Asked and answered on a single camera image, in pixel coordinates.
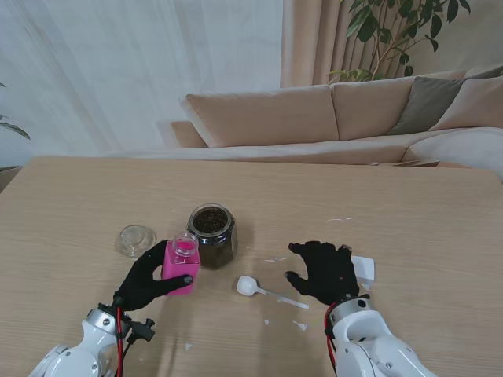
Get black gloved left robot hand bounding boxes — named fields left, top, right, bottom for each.
left=113, top=240, right=194, bottom=311

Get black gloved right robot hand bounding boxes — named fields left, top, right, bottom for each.
left=285, top=240, right=361, bottom=306

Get white square jar cap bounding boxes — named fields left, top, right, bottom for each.
left=351, top=254, right=376, bottom=291

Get pink coffee jar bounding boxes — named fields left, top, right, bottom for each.
left=162, top=231, right=201, bottom=298

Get clear glass jar lid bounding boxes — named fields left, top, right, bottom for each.
left=115, top=224, right=157, bottom=258

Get white plastic spoon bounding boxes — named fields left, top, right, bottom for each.
left=236, top=275, right=310, bottom=310

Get glass jar of coffee beans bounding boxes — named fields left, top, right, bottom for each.
left=185, top=203, right=239, bottom=270

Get beige sofa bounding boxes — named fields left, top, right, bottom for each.
left=156, top=64, right=503, bottom=181

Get grey sofa cushion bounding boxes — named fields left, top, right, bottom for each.
left=388, top=75, right=468, bottom=137

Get small green plant leaves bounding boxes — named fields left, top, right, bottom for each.
left=0, top=82, right=31, bottom=141

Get white sheer curtain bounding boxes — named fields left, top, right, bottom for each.
left=0, top=0, right=285, bottom=158

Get beige sofa cushion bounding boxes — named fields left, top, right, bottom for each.
left=430, top=76, right=503, bottom=133

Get beige pleated curtain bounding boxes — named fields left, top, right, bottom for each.
left=279, top=0, right=417, bottom=88

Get tall green leafy plant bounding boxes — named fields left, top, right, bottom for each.
left=328, top=0, right=472, bottom=83

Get left arm red cable bundle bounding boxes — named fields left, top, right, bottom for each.
left=112, top=306, right=134, bottom=377

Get arm red cable bundle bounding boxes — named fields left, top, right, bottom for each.
left=112, top=306, right=134, bottom=377
left=323, top=302, right=340, bottom=376

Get right arm red cable bundle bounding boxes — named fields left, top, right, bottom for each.
left=323, top=302, right=340, bottom=376

